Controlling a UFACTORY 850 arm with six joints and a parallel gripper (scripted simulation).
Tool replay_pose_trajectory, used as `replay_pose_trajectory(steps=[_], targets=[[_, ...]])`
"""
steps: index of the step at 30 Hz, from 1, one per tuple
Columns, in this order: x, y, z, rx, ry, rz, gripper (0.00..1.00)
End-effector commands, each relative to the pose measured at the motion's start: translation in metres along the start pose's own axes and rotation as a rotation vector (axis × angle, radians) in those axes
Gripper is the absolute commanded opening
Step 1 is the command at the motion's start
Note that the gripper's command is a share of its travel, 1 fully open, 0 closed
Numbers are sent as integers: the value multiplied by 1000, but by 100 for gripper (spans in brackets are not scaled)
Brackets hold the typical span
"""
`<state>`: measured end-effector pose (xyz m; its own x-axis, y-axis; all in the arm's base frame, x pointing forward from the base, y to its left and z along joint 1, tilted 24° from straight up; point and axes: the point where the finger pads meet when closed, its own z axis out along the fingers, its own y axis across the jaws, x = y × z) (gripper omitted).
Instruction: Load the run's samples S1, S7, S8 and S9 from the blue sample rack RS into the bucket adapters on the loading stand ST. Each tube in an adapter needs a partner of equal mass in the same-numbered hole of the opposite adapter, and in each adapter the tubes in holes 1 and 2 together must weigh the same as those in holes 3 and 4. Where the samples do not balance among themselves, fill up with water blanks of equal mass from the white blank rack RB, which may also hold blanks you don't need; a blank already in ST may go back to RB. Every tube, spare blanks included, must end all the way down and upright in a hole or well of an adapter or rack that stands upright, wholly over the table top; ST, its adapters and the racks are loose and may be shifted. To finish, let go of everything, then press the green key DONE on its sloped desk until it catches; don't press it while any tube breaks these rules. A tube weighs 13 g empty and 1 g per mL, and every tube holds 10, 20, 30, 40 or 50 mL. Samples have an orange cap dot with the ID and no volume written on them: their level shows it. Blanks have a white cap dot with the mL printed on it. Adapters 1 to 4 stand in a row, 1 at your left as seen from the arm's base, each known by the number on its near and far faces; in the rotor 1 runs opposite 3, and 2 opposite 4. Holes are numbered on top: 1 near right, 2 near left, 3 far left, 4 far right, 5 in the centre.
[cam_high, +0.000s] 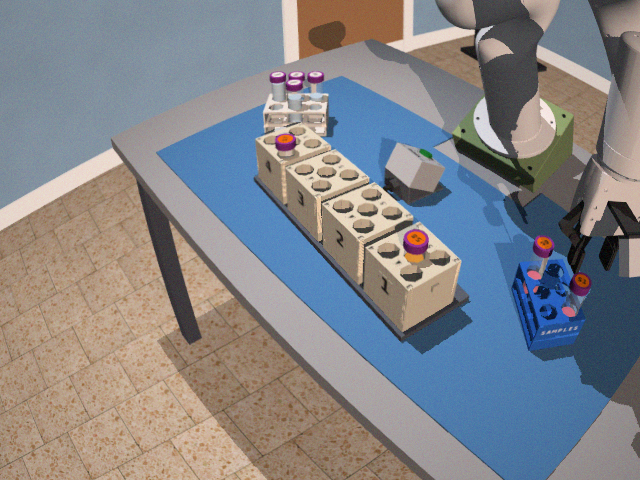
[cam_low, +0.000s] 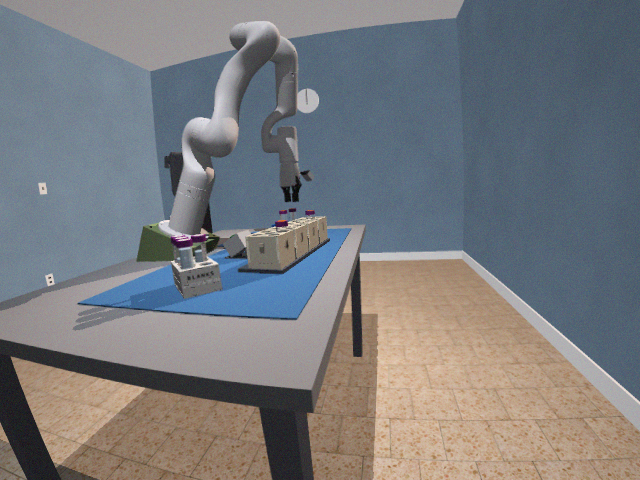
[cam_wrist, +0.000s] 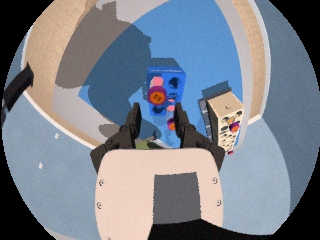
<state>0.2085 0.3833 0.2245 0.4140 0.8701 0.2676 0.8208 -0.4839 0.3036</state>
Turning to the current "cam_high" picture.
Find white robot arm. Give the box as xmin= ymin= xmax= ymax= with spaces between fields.
xmin=435 ymin=0 xmax=640 ymax=277

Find orange tube with purple cap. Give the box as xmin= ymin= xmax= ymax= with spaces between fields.
xmin=403 ymin=230 xmax=429 ymax=263

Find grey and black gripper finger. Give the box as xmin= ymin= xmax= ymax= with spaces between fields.
xmin=558 ymin=200 xmax=592 ymax=274
xmin=599 ymin=235 xmax=619 ymax=271

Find blue bench mat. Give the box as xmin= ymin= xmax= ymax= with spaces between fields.
xmin=156 ymin=76 xmax=640 ymax=480

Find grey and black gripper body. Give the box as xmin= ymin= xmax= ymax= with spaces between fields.
xmin=570 ymin=154 xmax=640 ymax=236

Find blue tube rack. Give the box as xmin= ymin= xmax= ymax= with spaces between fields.
xmin=511 ymin=259 xmax=586 ymax=351

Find white tube rack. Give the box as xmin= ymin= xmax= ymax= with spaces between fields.
xmin=263 ymin=93 xmax=329 ymax=136

